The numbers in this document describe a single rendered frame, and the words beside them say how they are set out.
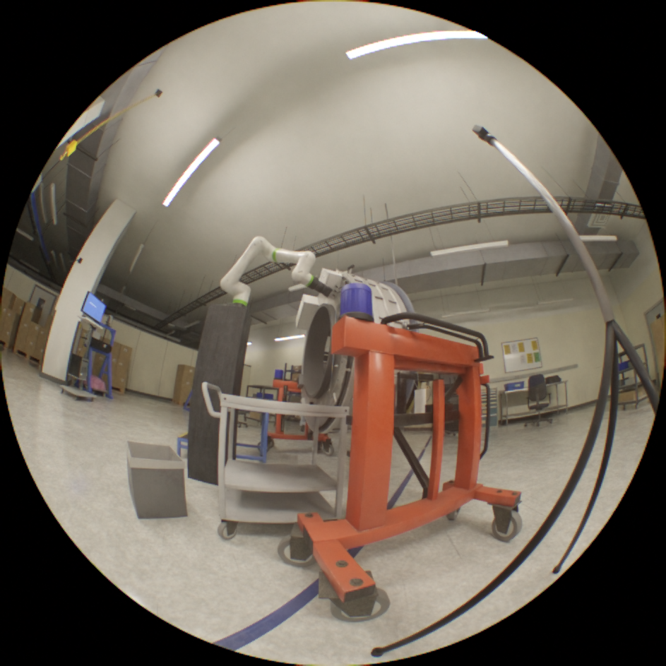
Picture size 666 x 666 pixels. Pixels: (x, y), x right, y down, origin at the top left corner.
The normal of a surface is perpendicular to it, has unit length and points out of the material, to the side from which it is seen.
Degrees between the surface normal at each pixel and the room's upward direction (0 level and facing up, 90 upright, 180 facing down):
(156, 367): 90
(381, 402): 90
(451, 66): 180
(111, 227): 90
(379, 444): 90
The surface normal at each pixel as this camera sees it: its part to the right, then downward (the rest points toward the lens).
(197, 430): 0.19, -0.32
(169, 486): 0.84, -0.14
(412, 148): -0.06, 0.94
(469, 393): -0.93, -0.17
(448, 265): -0.49, -0.32
